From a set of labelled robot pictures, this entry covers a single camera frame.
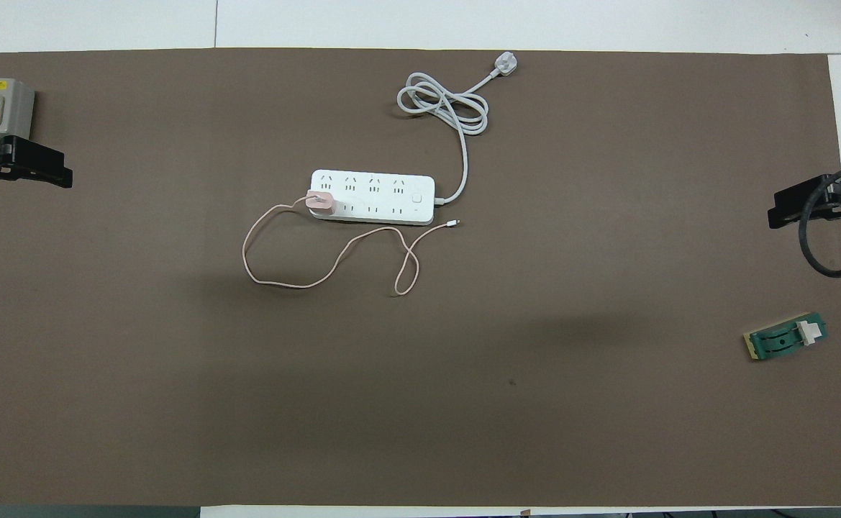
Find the pink charging cable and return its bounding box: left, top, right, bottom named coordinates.
left=242, top=198, right=462, bottom=297

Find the white power strip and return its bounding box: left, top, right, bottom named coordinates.
left=309, top=169, right=436, bottom=227

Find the brown table mat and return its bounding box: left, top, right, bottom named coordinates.
left=0, top=47, right=841, bottom=508

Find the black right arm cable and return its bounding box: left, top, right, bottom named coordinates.
left=799, top=164, right=841, bottom=278

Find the grey on-off switch box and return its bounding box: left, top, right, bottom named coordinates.
left=0, top=77, right=36, bottom=137

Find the green knife switch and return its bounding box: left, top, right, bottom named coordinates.
left=742, top=312, right=828, bottom=362

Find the white power cord with plug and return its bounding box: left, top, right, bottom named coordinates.
left=397, top=52, right=519, bottom=206

